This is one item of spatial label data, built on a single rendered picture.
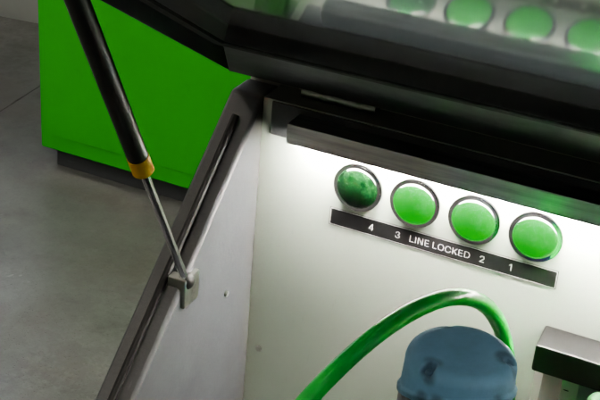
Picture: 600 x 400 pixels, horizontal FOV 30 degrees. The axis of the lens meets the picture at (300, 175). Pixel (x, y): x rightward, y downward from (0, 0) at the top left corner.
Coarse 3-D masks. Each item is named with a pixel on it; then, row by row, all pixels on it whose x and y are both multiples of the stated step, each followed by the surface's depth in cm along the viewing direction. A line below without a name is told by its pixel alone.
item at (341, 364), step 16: (448, 288) 89; (464, 288) 90; (416, 304) 85; (432, 304) 86; (448, 304) 88; (464, 304) 90; (480, 304) 91; (384, 320) 84; (400, 320) 84; (496, 320) 94; (368, 336) 82; (384, 336) 83; (496, 336) 96; (352, 352) 82; (368, 352) 82; (512, 352) 98; (336, 368) 81; (320, 384) 80
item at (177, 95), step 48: (48, 0) 381; (96, 0) 372; (48, 48) 389; (144, 48) 372; (48, 96) 397; (96, 96) 388; (144, 96) 379; (192, 96) 371; (48, 144) 406; (96, 144) 396; (192, 144) 378
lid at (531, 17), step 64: (128, 0) 94; (192, 0) 87; (256, 0) 79; (320, 0) 72; (384, 0) 66; (448, 0) 61; (512, 0) 57; (576, 0) 53; (256, 64) 103; (320, 64) 91; (384, 64) 90; (448, 64) 82; (512, 64) 75; (576, 64) 69; (512, 128) 95; (576, 128) 84
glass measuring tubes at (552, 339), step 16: (544, 336) 106; (560, 336) 106; (576, 336) 106; (544, 352) 105; (560, 352) 104; (576, 352) 104; (592, 352) 104; (544, 368) 105; (560, 368) 104; (576, 368) 104; (592, 368) 103; (544, 384) 107; (560, 384) 107; (576, 384) 108; (592, 384) 104
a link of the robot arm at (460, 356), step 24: (432, 336) 74; (456, 336) 74; (480, 336) 75; (408, 360) 73; (432, 360) 72; (456, 360) 72; (480, 360) 72; (504, 360) 73; (408, 384) 73; (432, 384) 71; (456, 384) 70; (480, 384) 70; (504, 384) 71
